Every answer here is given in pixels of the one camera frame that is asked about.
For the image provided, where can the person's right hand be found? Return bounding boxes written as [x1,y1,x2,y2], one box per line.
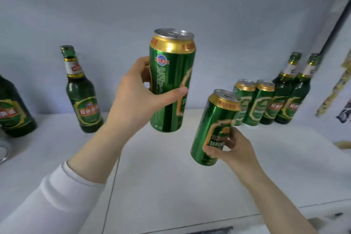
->
[202,126,266,187]

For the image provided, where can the person's left hand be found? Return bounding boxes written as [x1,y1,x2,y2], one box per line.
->
[105,55,189,144]

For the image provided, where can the green beer can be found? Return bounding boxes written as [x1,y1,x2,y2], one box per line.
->
[242,80,276,127]
[149,28,197,133]
[190,89,242,167]
[232,79,257,127]

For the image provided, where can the green glass beer bottle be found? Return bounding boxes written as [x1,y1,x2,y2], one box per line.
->
[60,45,105,133]
[0,75,38,137]
[274,53,323,125]
[259,52,302,125]

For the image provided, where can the white metal shelf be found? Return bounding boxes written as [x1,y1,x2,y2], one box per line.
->
[0,0,351,234]

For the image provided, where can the person's right forearm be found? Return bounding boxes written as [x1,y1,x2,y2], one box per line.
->
[242,170,318,234]

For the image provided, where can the wooden chair dark seat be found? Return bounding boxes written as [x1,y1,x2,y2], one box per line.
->
[333,140,351,150]

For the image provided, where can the yellow hanging snack strip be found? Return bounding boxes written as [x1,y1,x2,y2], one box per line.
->
[316,50,351,118]

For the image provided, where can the white wrist sleeve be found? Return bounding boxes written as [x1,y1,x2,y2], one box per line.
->
[0,161,107,234]

